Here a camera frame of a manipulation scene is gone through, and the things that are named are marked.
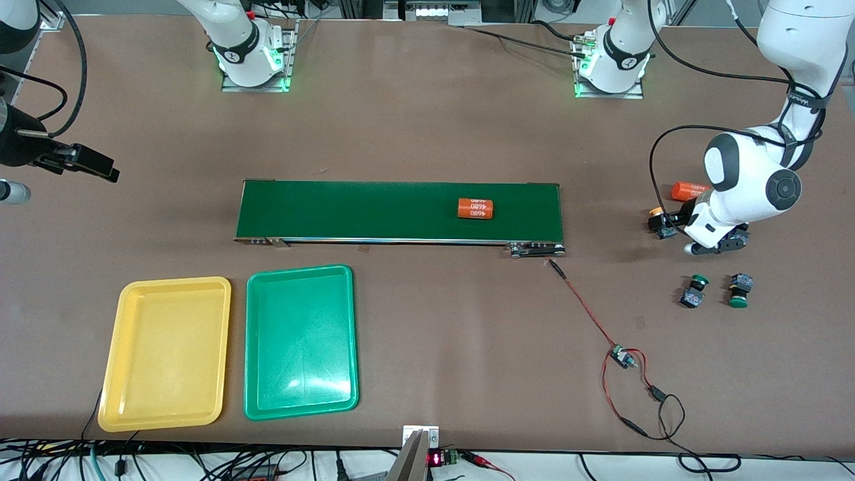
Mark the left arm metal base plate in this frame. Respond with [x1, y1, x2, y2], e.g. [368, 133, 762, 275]
[573, 33, 645, 100]

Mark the red clip lead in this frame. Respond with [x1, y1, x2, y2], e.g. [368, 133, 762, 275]
[461, 451, 516, 481]

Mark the black cable on table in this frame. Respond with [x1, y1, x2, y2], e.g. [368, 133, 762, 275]
[464, 19, 592, 61]

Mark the green plastic tray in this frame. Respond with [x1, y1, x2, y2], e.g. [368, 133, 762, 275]
[243, 265, 360, 422]

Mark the aluminium frame with light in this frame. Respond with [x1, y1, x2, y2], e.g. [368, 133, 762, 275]
[337, 0, 535, 27]

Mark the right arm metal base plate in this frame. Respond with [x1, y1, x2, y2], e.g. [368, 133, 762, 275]
[220, 20, 298, 93]

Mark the yellow plastic tray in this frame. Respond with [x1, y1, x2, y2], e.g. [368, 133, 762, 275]
[98, 276, 232, 433]

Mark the tangled black cable bundle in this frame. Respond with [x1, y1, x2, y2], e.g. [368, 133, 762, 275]
[0, 391, 401, 481]

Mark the green conveyor belt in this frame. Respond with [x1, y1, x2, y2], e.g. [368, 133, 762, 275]
[233, 179, 567, 259]

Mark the red black conveyor wire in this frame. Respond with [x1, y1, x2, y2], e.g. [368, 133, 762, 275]
[548, 257, 621, 351]

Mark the red black power lead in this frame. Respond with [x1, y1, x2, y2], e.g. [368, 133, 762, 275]
[601, 349, 742, 474]

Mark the grey metal camera bracket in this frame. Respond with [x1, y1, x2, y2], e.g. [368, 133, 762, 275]
[386, 425, 440, 481]

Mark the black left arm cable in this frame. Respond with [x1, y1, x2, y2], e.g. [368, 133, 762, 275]
[647, 0, 836, 221]

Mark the green push button switch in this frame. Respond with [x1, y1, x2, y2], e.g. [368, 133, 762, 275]
[727, 273, 755, 309]
[680, 274, 710, 309]

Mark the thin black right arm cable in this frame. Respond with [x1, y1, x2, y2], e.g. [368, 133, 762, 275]
[0, 65, 69, 122]

